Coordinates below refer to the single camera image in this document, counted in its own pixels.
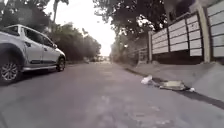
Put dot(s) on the dark gutter strip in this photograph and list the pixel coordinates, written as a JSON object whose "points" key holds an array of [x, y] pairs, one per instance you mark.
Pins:
{"points": [[200, 96]]}

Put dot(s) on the litter on road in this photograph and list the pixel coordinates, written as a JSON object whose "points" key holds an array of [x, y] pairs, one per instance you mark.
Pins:
{"points": [[171, 85]]}

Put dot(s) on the white pickup truck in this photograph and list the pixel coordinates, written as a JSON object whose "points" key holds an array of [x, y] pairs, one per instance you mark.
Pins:
{"points": [[28, 50]]}

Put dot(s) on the palm trees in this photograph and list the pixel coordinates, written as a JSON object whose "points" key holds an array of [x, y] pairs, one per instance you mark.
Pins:
{"points": [[58, 8]]}

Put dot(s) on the row of trees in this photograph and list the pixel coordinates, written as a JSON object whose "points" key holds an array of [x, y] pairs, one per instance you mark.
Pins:
{"points": [[76, 43]]}

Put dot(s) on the grey asphalt road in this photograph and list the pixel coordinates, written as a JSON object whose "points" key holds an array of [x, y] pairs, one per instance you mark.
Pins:
{"points": [[100, 100]]}

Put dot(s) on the grey concrete sidewalk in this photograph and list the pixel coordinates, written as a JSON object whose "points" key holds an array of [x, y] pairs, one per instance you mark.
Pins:
{"points": [[196, 76]]}

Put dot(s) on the white slatted fence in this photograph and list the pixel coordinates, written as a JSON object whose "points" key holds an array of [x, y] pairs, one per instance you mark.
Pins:
{"points": [[190, 36]]}

